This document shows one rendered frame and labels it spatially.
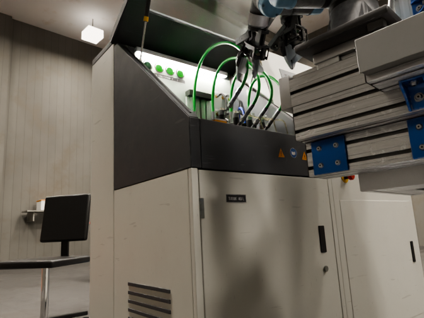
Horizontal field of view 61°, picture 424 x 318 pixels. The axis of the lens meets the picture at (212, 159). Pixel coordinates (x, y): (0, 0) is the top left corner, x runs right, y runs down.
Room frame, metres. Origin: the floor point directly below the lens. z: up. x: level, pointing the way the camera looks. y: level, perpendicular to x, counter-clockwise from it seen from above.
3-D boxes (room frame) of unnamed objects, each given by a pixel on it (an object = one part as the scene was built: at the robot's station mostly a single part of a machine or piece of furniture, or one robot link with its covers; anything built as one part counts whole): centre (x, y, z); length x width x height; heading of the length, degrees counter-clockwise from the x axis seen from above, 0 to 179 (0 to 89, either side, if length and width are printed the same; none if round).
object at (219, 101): (1.84, -0.08, 1.20); 0.13 x 0.03 x 0.31; 128
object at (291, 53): (1.30, -0.33, 1.25); 0.06 x 0.03 x 0.09; 38
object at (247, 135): (1.29, -0.20, 0.87); 0.62 x 0.04 x 0.16; 128
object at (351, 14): (0.82, -0.37, 1.09); 0.15 x 0.15 x 0.10
